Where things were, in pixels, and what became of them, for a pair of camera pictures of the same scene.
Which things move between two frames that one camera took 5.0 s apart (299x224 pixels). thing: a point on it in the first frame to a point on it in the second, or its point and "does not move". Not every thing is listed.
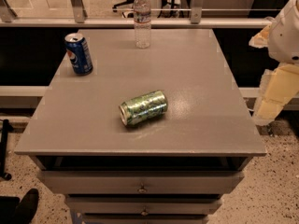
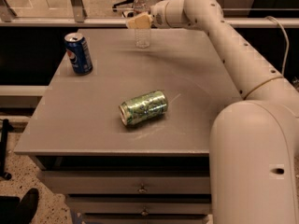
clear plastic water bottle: [142, 21] does not move
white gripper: [285, 37] to [159, 15]
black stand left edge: [6, 127] does not move
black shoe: [26, 208] does not move
